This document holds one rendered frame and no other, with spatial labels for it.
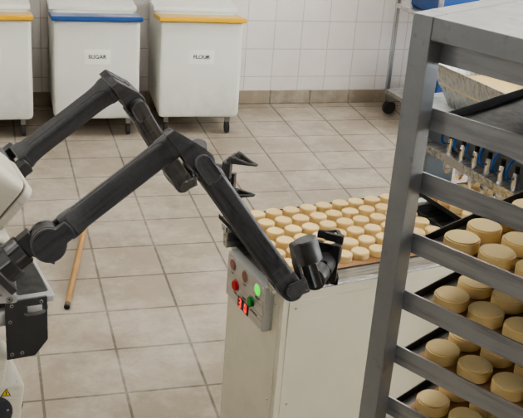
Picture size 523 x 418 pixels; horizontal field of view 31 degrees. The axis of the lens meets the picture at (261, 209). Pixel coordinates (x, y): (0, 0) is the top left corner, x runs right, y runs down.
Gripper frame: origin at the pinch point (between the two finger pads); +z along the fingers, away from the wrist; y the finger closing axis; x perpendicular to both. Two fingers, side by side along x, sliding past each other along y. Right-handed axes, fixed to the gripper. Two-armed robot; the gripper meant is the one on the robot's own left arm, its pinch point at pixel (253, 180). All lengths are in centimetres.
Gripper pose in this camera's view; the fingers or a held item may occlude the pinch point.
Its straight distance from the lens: 286.2
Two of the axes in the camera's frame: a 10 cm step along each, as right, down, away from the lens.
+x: -3.2, 3.4, -8.8
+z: 9.4, 2.0, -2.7
